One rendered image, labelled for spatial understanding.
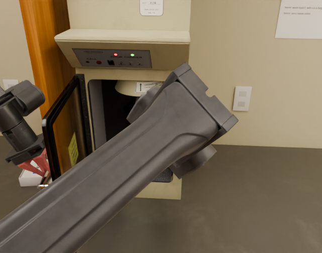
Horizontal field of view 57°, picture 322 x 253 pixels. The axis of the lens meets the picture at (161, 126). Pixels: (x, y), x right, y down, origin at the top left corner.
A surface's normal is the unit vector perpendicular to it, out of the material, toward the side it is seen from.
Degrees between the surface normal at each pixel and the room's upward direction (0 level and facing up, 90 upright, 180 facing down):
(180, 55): 135
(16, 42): 90
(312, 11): 90
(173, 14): 90
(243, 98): 90
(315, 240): 0
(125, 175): 42
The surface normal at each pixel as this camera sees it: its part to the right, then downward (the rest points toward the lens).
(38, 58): -0.06, 0.45
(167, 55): -0.05, 0.95
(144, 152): 0.37, -0.40
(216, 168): 0.01, -0.89
